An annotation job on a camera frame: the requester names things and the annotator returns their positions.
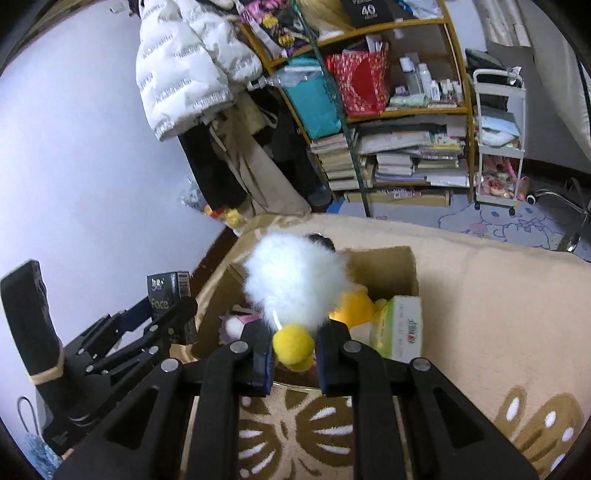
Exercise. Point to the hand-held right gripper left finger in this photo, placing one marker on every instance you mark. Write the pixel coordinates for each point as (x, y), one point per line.
(265, 367)

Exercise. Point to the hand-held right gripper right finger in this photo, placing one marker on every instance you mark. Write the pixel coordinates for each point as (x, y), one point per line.
(324, 364)

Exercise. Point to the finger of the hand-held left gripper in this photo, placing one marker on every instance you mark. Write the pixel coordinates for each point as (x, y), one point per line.
(124, 321)
(161, 325)

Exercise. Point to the small black box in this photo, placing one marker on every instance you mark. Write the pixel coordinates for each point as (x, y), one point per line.
(168, 288)

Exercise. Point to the pink plush toy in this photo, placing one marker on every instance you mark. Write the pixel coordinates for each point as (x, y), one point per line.
(235, 325)

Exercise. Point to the yellow plush toy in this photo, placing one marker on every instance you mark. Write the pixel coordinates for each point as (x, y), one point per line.
(355, 304)

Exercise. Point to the green tissue packet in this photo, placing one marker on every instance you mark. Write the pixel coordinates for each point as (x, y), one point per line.
(401, 327)

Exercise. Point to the white fluffy plush toy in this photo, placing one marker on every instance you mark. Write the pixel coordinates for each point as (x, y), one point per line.
(295, 277)

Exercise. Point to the clear plastic bag of toys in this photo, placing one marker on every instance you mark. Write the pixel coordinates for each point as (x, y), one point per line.
(226, 214)

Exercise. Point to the blue fluffy duster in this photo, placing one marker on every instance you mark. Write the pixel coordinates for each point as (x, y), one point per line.
(39, 450)

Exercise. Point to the long black coat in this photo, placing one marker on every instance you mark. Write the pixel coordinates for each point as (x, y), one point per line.
(207, 170)

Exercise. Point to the beige butterfly printed blanket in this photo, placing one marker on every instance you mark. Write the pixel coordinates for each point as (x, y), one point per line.
(485, 300)

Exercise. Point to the beige trench coat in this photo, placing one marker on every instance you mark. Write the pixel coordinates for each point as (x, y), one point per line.
(258, 175)

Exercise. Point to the long flat cardboard box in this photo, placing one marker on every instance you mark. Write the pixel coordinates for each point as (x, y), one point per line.
(397, 197)

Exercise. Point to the stack of books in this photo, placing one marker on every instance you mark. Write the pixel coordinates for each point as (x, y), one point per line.
(334, 161)

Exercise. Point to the black hanging garment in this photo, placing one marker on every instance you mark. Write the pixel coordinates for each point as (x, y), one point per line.
(295, 161)

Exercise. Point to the pile of papers and magazines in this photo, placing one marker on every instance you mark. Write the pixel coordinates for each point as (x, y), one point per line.
(415, 157)

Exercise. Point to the cartoon printed floor rug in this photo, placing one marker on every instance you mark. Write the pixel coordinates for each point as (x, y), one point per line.
(508, 228)

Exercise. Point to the white puffer jacket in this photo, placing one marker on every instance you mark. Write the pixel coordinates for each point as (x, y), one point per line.
(180, 69)

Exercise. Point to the wooden shelf unit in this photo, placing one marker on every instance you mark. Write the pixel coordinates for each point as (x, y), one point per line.
(401, 113)

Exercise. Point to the teal shopping bag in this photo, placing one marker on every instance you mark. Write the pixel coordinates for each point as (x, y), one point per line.
(314, 101)

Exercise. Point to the red patterned bag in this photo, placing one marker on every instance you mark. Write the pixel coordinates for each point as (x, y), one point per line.
(360, 83)

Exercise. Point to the light blue cloth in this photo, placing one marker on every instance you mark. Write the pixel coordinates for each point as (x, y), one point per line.
(496, 122)

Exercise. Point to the row of cosmetic bottles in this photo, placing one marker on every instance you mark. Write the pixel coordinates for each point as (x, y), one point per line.
(429, 83)

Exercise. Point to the purple printed bag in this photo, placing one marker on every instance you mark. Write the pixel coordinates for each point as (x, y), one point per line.
(272, 23)

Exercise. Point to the white trolley cart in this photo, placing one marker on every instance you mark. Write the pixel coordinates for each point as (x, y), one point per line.
(501, 92)

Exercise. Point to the black bag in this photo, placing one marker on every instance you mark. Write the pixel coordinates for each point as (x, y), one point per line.
(485, 62)

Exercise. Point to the blonde wig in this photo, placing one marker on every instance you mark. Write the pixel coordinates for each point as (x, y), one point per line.
(323, 14)

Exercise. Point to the black gift box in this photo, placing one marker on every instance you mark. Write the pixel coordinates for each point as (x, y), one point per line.
(369, 11)

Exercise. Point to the white plastic bag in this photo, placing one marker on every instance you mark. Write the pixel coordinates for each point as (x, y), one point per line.
(422, 8)

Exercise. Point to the white patterned curtains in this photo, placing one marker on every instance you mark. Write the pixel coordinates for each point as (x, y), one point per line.
(503, 23)

